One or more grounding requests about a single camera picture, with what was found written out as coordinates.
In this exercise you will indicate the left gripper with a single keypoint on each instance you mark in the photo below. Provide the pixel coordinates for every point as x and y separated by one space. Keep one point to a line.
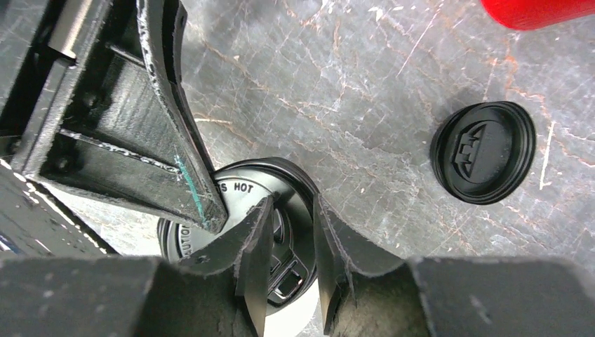
92 103

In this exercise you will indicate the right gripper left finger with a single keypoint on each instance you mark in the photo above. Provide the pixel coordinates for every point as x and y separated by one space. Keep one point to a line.
232 275

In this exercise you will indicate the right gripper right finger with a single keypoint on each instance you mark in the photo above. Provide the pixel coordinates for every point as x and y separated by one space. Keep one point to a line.
342 252

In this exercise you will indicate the single white paper cup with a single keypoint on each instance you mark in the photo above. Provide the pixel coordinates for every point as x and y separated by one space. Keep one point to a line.
290 321

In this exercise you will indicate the red cylindrical holder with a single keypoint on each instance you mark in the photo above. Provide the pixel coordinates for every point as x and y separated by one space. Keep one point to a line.
527 15

